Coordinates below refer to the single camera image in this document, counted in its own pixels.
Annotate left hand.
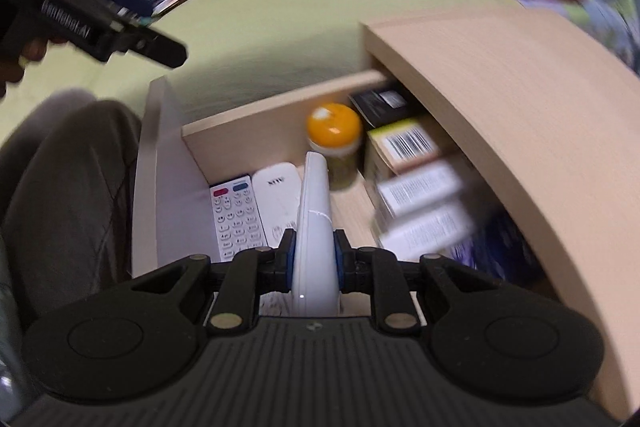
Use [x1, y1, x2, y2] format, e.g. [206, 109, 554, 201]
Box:
[0, 38, 67, 98]

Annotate black small box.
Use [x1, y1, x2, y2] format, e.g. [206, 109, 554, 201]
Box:
[348, 81, 426, 131]

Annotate white flat remote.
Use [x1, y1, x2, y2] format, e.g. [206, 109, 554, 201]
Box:
[252, 162, 302, 247]

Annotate yellow lid jar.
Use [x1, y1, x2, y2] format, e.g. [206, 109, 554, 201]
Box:
[306, 103, 362, 191]

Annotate white AUX remote control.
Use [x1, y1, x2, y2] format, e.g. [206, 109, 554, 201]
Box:
[291, 152, 340, 317]

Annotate white text box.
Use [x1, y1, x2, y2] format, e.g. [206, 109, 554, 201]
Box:
[375, 156, 475, 231]
[378, 200, 478, 261]

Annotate wooden drawer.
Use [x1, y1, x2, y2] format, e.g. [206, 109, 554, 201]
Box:
[132, 69, 390, 277]

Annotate barcode cardboard box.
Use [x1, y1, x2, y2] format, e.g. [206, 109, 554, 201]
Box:
[362, 115, 457, 195]

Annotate white remote coloured buttons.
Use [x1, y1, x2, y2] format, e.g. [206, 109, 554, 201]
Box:
[209, 174, 267, 262]

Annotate dark trouser leg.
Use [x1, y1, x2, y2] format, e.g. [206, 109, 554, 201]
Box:
[1, 89, 141, 329]

